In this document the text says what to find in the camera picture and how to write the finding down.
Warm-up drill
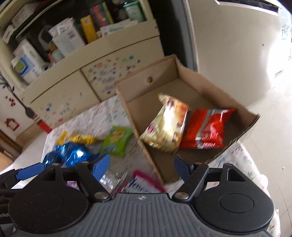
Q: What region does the floral tablecloth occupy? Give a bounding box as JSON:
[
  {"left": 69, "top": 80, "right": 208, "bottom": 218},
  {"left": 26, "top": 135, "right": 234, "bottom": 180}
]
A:
[{"left": 43, "top": 95, "right": 269, "bottom": 194}]

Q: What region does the red white box on floor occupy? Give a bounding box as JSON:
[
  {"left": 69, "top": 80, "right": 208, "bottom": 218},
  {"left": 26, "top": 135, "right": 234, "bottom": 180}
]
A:
[{"left": 33, "top": 115, "right": 52, "bottom": 134}]

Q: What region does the silver foil snack bag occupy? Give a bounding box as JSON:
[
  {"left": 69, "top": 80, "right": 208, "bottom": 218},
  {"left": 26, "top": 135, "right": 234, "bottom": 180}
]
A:
[{"left": 99, "top": 170, "right": 128, "bottom": 197}]

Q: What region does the red snack bag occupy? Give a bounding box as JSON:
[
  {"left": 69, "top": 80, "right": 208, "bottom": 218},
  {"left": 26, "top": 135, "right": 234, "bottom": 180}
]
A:
[{"left": 180, "top": 109, "right": 235, "bottom": 149}]

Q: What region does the large blue foil snack bag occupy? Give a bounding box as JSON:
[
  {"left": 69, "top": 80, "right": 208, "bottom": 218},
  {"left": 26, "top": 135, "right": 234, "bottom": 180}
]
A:
[{"left": 43, "top": 142, "right": 99, "bottom": 168}]

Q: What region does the cream sticker-covered cabinet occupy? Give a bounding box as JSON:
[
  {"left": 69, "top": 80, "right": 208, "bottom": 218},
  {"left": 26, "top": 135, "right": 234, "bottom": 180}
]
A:
[{"left": 1, "top": 1, "right": 164, "bottom": 128}]

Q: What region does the yellow book on shelf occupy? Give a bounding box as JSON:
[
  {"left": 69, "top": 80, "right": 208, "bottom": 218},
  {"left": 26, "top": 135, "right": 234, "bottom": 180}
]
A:
[{"left": 80, "top": 15, "right": 98, "bottom": 43}]

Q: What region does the green cracker snack pack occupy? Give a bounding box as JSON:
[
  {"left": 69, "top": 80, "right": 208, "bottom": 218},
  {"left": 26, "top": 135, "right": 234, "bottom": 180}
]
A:
[{"left": 99, "top": 125, "right": 133, "bottom": 157}]

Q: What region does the pink white snack bag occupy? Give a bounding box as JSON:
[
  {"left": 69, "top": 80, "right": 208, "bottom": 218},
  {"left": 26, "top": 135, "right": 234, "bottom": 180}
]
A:
[{"left": 119, "top": 170, "right": 166, "bottom": 194}]

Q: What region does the brown cardboard box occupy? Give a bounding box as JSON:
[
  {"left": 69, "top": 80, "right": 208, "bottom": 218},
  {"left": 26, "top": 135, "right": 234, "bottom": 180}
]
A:
[{"left": 115, "top": 55, "right": 260, "bottom": 185}]

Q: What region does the white blue carton on shelf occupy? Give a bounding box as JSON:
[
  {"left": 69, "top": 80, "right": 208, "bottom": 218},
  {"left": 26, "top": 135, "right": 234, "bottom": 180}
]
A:
[{"left": 11, "top": 39, "right": 47, "bottom": 84}]

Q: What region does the gold croissant snack bag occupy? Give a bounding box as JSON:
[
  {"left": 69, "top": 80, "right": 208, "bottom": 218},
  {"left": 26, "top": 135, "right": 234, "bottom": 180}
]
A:
[{"left": 140, "top": 93, "right": 189, "bottom": 153}]

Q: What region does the white box on shelf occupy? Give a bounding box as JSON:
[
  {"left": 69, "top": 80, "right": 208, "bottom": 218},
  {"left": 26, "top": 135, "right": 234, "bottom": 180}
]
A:
[{"left": 49, "top": 18, "right": 85, "bottom": 57}]

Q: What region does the yellow gold snack wrapper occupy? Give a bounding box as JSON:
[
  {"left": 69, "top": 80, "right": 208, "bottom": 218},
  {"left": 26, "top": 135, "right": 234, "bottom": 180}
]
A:
[{"left": 56, "top": 131, "right": 99, "bottom": 146}]

